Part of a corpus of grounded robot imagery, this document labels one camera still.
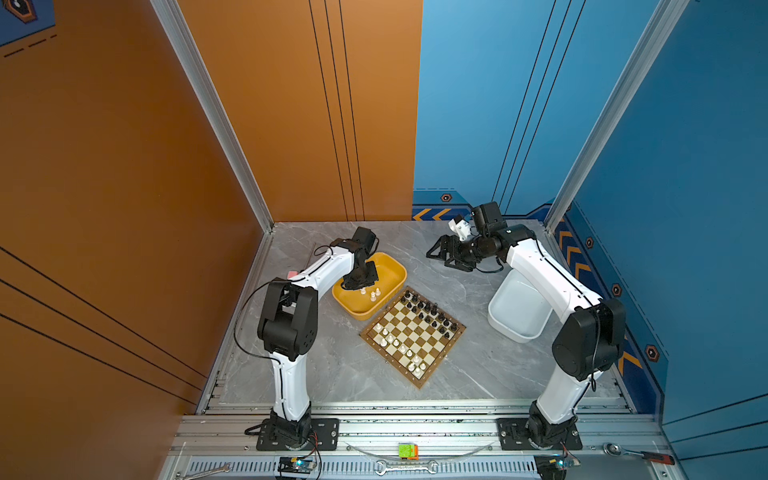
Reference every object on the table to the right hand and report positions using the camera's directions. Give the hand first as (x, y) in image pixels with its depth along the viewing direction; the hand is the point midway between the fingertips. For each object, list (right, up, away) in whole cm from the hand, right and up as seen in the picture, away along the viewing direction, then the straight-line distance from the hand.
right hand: (434, 258), depth 83 cm
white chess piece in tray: (-18, -13, +13) cm, 26 cm away
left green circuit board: (-34, -49, -12) cm, 61 cm away
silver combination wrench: (-14, -49, -14) cm, 52 cm away
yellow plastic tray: (-17, -13, +10) cm, 24 cm away
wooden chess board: (-5, -23, +6) cm, 24 cm away
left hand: (-19, -7, +13) cm, 24 cm away
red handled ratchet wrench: (+41, -45, -14) cm, 62 cm away
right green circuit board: (+27, -49, -12) cm, 58 cm away
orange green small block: (-8, -45, -14) cm, 48 cm away
